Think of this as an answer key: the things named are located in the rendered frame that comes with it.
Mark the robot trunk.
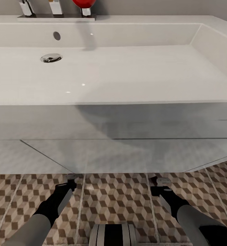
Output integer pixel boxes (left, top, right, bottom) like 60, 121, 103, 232
89, 224, 138, 246

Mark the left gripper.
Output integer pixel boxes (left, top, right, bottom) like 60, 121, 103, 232
67, 182, 77, 192

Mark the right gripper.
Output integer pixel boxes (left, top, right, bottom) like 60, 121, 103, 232
151, 186, 169, 196

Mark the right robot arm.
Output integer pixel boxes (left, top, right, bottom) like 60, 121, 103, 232
151, 178, 227, 246

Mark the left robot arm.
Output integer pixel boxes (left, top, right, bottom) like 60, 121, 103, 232
1, 174, 78, 246

